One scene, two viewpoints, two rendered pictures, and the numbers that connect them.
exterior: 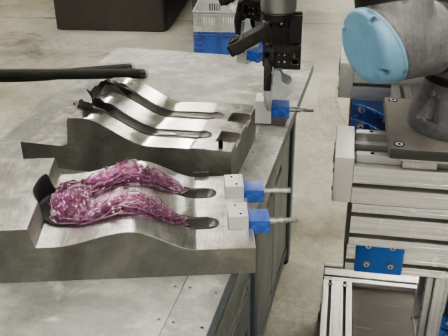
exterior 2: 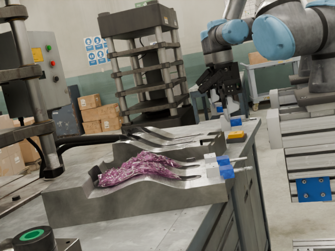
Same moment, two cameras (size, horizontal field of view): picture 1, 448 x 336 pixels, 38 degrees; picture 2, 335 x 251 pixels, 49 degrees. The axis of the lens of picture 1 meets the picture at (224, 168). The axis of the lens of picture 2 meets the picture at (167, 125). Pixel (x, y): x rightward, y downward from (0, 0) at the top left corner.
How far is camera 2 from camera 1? 0.32 m
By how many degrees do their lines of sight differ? 20
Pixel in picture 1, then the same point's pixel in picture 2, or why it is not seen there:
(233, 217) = (208, 169)
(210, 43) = not seen: hidden behind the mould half
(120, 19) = not seen: hidden behind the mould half
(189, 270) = (184, 204)
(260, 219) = (227, 168)
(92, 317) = (122, 233)
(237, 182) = (211, 156)
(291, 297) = not seen: outside the picture
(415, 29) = (293, 18)
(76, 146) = (118, 160)
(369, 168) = (289, 121)
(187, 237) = (181, 184)
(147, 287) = (158, 216)
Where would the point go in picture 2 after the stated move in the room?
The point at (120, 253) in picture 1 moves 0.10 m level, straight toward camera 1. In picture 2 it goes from (139, 196) to (139, 210)
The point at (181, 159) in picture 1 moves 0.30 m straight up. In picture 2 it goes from (179, 156) to (163, 73)
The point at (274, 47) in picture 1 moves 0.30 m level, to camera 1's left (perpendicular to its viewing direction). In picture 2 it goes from (224, 82) to (143, 97)
